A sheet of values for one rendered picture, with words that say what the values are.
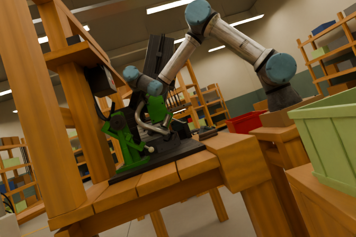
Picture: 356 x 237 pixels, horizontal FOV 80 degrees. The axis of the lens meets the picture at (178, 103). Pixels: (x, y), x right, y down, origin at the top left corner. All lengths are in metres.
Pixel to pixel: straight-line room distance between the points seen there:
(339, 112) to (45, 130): 0.75
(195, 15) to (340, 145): 0.73
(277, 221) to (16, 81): 0.95
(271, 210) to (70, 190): 0.63
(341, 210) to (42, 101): 0.80
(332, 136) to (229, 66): 11.04
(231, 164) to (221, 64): 10.71
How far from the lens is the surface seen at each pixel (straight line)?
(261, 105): 7.85
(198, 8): 1.00
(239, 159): 0.73
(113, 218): 0.85
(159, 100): 1.34
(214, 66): 11.20
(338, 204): 0.50
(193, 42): 1.12
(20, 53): 0.87
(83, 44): 1.13
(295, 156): 0.96
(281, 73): 0.93
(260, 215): 0.80
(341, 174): 0.51
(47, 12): 1.38
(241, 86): 11.42
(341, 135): 0.45
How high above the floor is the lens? 1.02
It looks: 5 degrees up
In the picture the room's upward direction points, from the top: 20 degrees counter-clockwise
